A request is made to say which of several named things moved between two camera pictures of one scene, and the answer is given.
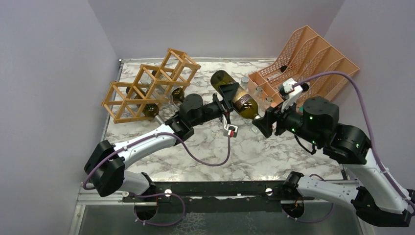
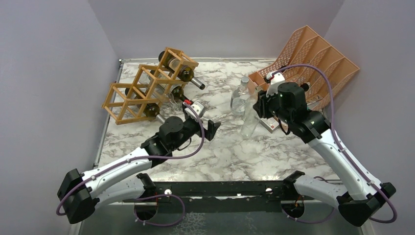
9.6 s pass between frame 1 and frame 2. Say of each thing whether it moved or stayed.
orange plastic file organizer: stayed
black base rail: stayed
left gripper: moved
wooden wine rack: stayed
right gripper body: moved
